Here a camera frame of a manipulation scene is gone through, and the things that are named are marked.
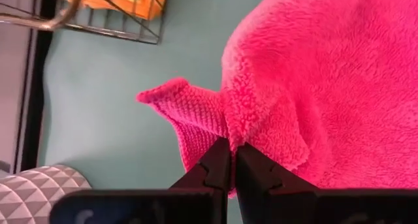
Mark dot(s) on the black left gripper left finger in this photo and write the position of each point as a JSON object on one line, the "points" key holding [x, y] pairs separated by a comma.
{"points": [[217, 171]]}

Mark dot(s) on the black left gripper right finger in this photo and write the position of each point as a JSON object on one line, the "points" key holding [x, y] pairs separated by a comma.
{"points": [[258, 185]]}

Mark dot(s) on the pink microfiber towel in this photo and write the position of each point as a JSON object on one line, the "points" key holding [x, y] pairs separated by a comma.
{"points": [[326, 87]]}

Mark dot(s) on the orange microfiber towel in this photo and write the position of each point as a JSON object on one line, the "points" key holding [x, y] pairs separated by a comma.
{"points": [[151, 10]]}

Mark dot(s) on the potted plant patterned white pot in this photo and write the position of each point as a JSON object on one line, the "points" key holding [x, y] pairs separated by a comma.
{"points": [[36, 198]]}

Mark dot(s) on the black table frame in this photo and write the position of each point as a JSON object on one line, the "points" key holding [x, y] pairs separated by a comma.
{"points": [[36, 103]]}

